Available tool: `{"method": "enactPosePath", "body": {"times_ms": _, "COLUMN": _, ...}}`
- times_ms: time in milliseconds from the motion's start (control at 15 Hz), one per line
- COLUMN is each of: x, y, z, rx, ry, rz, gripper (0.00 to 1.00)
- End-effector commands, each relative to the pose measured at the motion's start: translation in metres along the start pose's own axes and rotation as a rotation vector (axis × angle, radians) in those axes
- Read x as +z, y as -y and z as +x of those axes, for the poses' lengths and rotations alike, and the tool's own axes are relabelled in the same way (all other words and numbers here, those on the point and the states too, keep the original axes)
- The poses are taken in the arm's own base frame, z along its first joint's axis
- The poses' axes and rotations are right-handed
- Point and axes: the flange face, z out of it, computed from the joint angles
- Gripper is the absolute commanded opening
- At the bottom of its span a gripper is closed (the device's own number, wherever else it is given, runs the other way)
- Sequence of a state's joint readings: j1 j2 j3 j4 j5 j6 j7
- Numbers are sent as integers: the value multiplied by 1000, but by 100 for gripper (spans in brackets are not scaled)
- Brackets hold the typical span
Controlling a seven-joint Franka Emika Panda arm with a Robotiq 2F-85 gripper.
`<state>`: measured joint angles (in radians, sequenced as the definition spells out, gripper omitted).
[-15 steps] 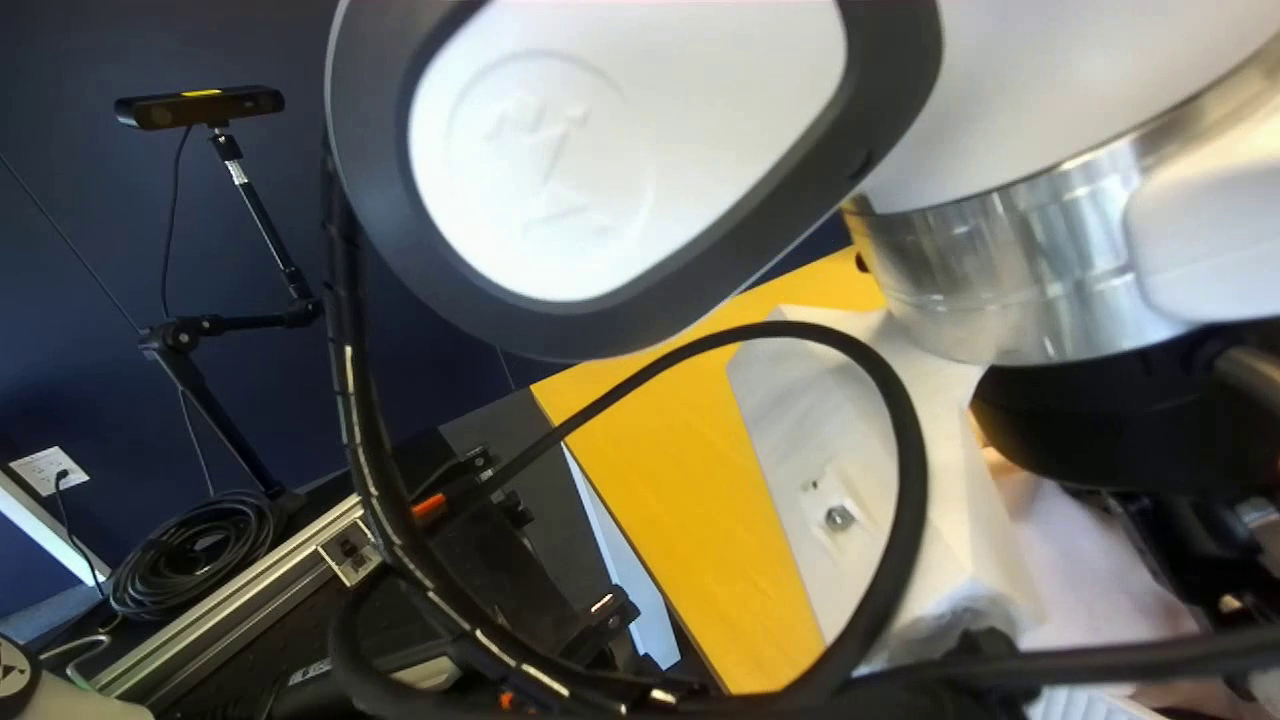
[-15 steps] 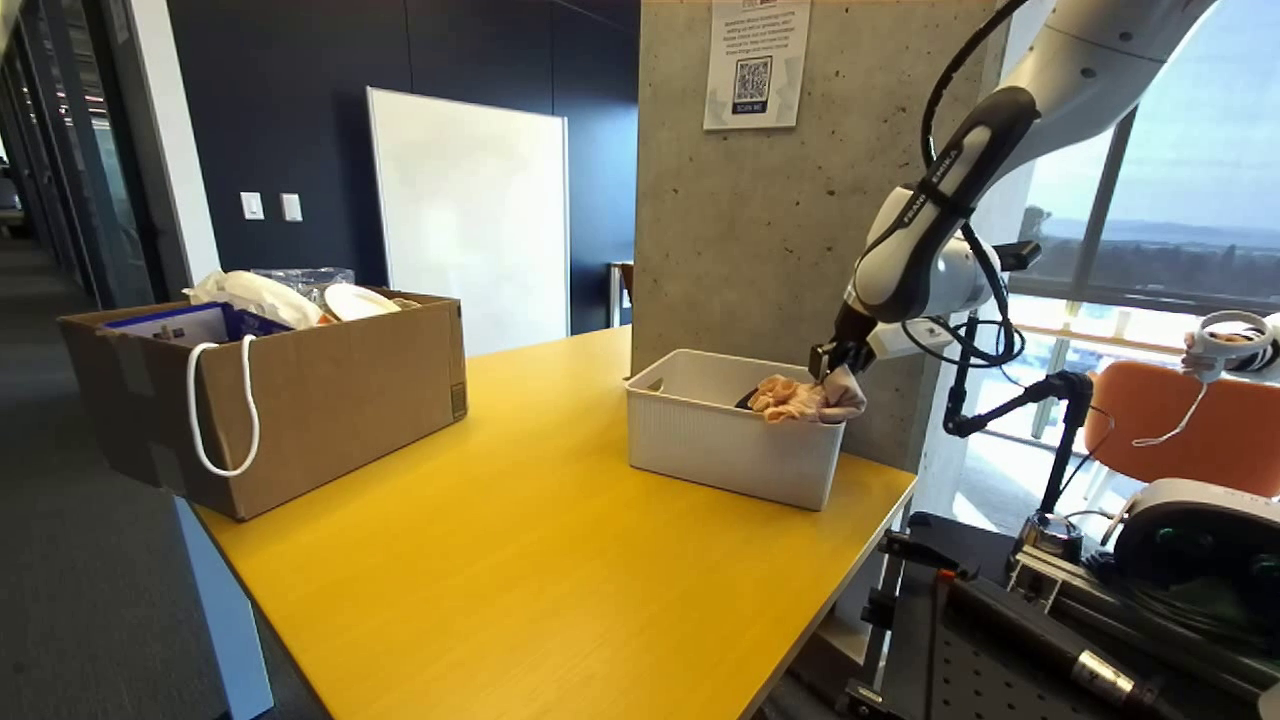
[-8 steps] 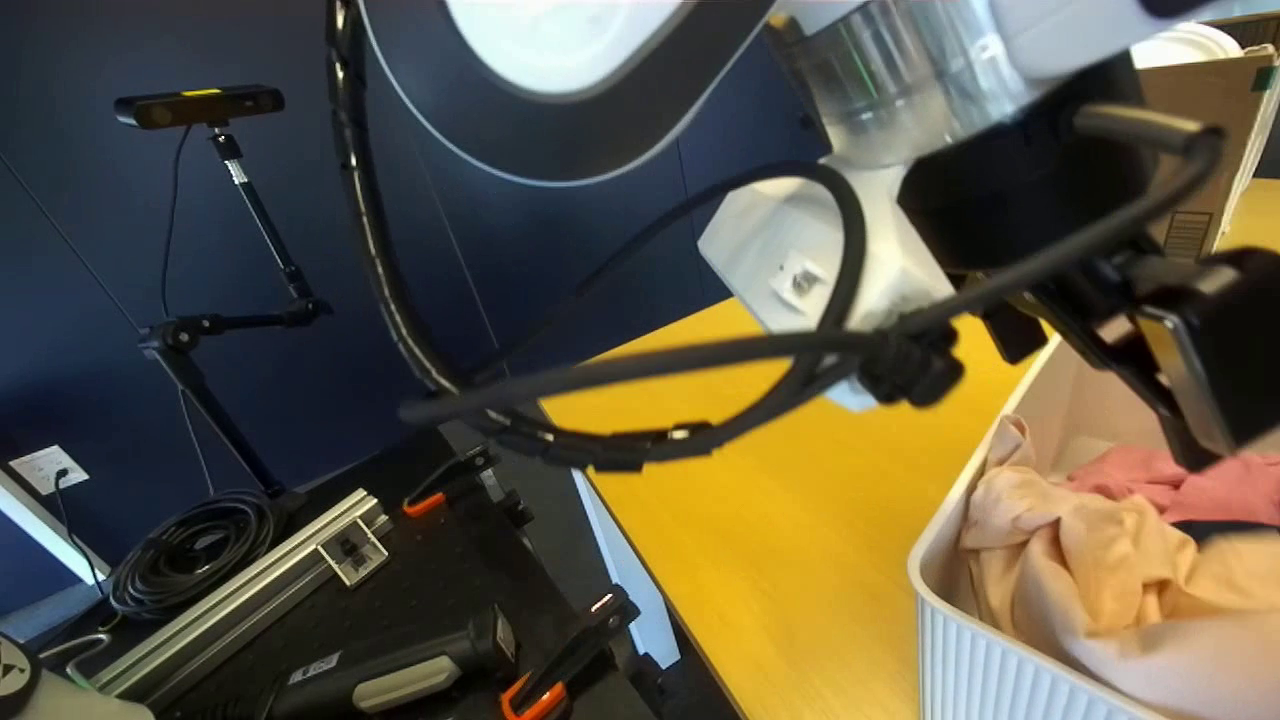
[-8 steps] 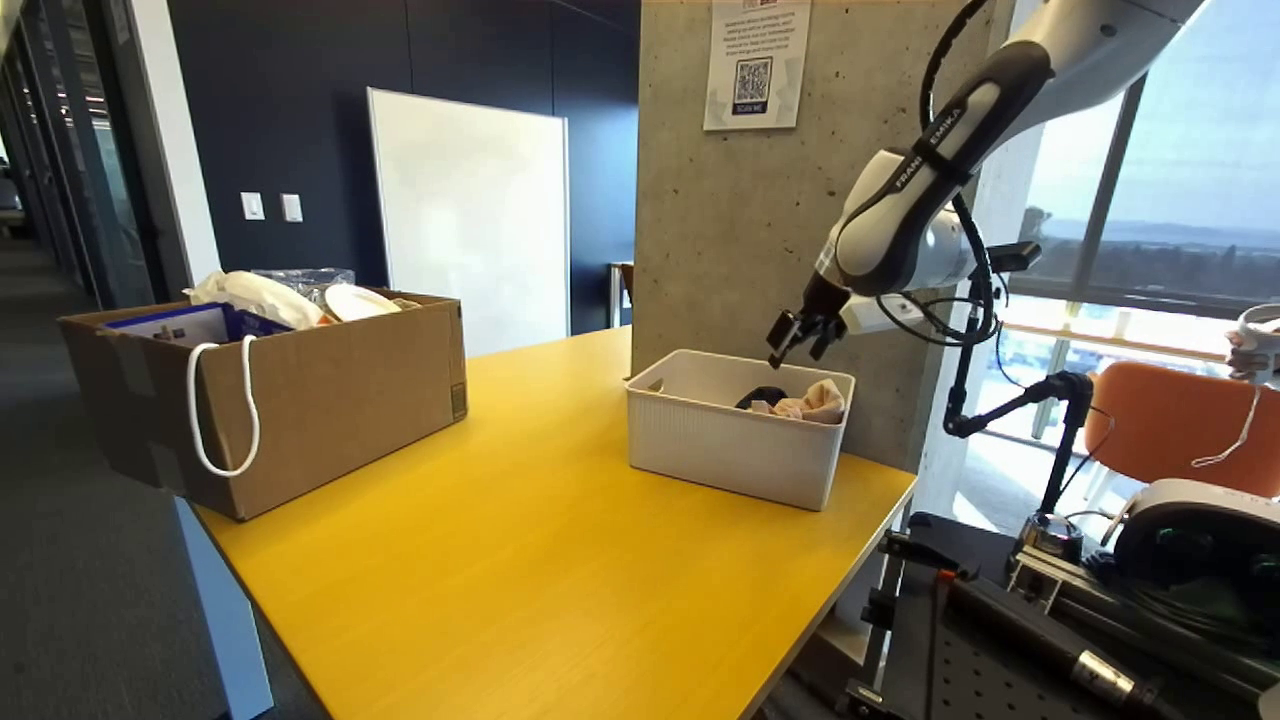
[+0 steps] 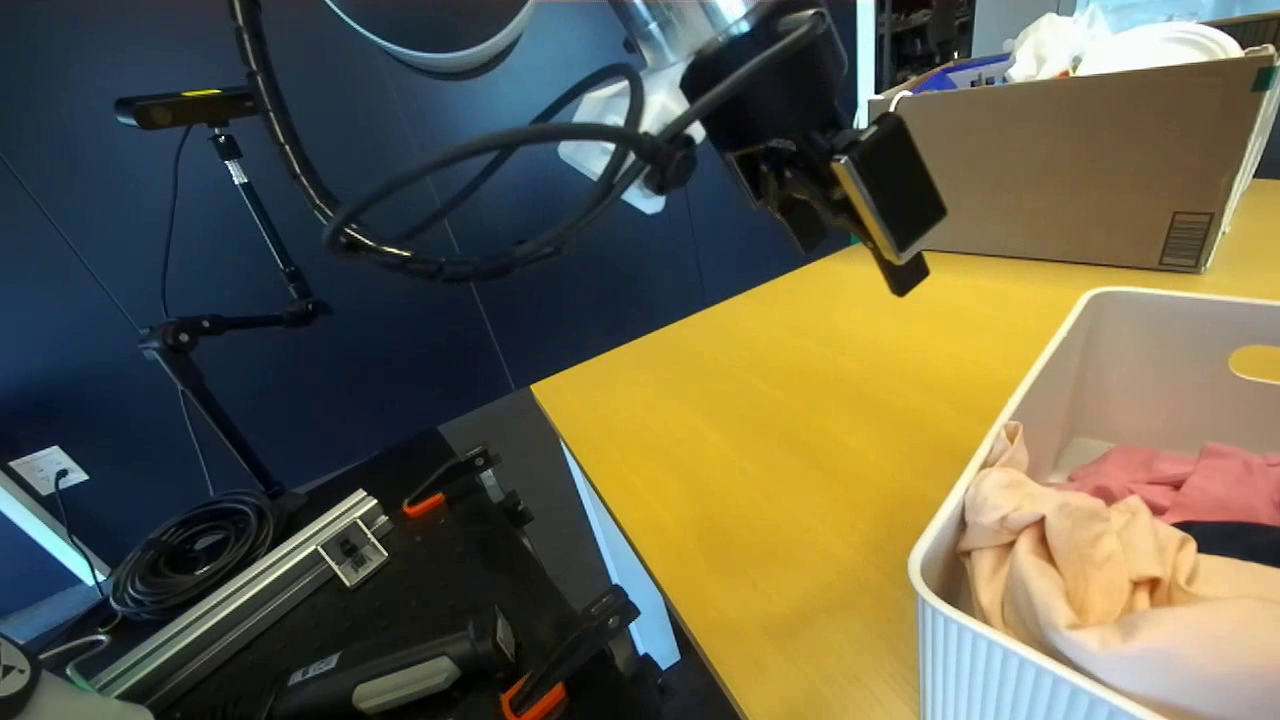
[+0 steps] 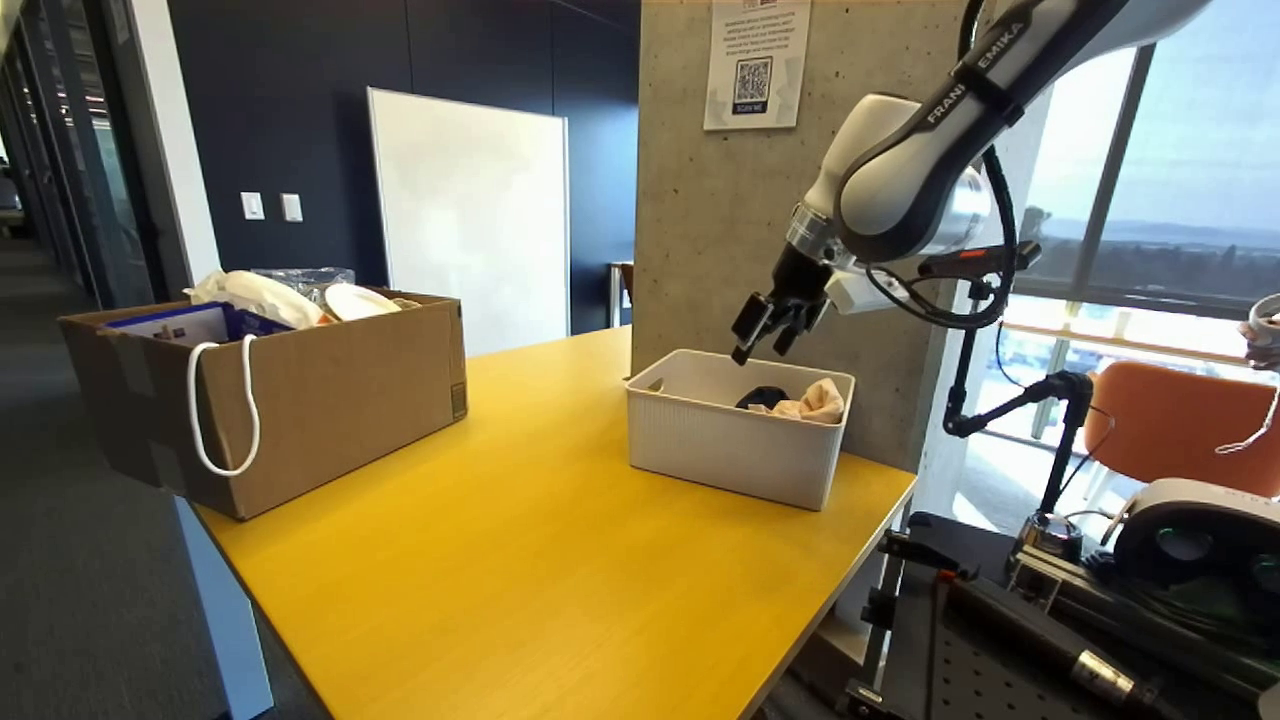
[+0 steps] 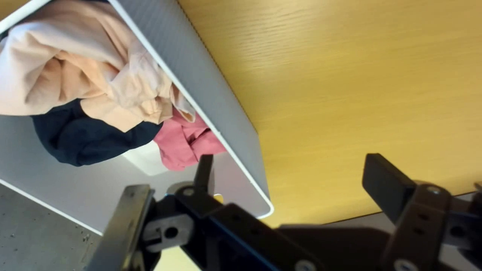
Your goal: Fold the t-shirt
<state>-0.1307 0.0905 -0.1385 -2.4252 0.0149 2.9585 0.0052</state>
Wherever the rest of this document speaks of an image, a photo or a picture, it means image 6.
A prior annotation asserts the white VR headset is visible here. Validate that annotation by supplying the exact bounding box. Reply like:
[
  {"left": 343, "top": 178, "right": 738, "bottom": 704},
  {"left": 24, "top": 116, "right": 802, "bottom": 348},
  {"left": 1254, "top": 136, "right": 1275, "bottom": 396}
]
[{"left": 1111, "top": 474, "right": 1280, "bottom": 632}]

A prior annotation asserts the white VR controller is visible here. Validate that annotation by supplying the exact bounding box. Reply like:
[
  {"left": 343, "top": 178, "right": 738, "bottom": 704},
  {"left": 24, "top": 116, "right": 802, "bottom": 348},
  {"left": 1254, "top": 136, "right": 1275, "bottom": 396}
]
[{"left": 1214, "top": 293, "right": 1280, "bottom": 458}]

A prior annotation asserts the black stereo camera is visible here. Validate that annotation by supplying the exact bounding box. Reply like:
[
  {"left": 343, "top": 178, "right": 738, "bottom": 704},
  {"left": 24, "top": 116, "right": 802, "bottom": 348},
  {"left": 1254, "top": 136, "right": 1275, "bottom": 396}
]
[{"left": 916, "top": 234, "right": 1048, "bottom": 287}]

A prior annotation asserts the orange chair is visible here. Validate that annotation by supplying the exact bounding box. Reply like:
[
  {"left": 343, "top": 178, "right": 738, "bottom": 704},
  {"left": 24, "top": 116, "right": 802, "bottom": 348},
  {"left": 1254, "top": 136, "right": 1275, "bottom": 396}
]
[{"left": 1086, "top": 357, "right": 1280, "bottom": 500}]

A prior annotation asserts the blue flat item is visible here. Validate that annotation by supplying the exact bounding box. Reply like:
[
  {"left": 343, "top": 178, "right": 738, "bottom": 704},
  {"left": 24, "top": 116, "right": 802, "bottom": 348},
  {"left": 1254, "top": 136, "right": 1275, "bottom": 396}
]
[{"left": 106, "top": 300, "right": 294, "bottom": 348}]

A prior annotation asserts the cream printed t-shirt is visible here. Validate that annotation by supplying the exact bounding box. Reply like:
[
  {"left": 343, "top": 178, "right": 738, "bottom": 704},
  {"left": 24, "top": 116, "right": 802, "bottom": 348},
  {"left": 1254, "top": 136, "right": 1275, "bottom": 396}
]
[{"left": 772, "top": 375, "right": 853, "bottom": 426}]

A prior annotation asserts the white whiteboard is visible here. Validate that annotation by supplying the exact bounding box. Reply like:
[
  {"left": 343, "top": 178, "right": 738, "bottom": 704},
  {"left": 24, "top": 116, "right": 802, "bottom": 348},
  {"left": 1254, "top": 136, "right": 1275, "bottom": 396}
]
[{"left": 364, "top": 84, "right": 576, "bottom": 359}]

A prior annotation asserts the paper QR code poster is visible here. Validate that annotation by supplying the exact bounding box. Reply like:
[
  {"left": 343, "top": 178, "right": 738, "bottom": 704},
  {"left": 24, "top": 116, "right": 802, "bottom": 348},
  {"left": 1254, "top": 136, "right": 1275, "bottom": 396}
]
[{"left": 699, "top": 0, "right": 815, "bottom": 136}]

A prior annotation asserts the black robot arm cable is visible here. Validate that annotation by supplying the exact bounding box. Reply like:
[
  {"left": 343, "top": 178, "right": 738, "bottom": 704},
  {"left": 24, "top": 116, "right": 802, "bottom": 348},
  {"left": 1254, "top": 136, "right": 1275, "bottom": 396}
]
[{"left": 863, "top": 0, "right": 1033, "bottom": 333}]

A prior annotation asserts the white cloth bag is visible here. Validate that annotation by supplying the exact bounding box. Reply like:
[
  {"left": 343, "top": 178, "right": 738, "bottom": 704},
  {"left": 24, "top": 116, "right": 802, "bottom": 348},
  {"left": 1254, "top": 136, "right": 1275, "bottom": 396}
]
[{"left": 186, "top": 269, "right": 405, "bottom": 335}]

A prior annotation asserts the black articulated camera stand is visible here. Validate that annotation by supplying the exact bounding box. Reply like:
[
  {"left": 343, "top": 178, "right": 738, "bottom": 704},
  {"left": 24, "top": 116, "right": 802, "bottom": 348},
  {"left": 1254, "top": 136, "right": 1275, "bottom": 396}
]
[{"left": 940, "top": 271, "right": 1095, "bottom": 523}]

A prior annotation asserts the brown cardboard box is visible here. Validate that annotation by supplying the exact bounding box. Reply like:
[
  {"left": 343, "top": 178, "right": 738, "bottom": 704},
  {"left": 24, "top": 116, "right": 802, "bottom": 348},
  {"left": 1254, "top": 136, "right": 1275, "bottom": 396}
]
[{"left": 55, "top": 287, "right": 473, "bottom": 523}]

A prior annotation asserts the black grey handle tool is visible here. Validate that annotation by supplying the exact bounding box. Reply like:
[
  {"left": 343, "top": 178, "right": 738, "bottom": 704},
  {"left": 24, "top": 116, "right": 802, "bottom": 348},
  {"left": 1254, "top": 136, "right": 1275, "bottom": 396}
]
[{"left": 932, "top": 566, "right": 1158, "bottom": 714}]

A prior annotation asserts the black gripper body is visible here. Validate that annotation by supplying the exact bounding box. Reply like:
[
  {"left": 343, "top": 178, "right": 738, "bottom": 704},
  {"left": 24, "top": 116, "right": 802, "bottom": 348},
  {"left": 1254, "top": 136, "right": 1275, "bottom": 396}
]
[{"left": 756, "top": 244, "right": 837, "bottom": 335}]

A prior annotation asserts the concrete pillar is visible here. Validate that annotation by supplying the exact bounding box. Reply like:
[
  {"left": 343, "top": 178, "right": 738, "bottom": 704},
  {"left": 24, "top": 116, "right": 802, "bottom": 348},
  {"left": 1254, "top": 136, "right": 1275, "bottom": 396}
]
[{"left": 632, "top": 0, "right": 977, "bottom": 471}]

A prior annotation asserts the white plastic bin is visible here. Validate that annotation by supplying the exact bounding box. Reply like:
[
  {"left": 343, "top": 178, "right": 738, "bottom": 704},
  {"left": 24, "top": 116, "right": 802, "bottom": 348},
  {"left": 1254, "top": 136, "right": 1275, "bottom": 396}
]
[{"left": 626, "top": 344, "right": 862, "bottom": 514}]

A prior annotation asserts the white cord handle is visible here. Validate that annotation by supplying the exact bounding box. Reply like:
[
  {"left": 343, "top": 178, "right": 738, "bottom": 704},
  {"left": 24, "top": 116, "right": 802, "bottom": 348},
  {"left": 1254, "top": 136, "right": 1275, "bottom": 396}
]
[{"left": 186, "top": 333, "right": 268, "bottom": 481}]

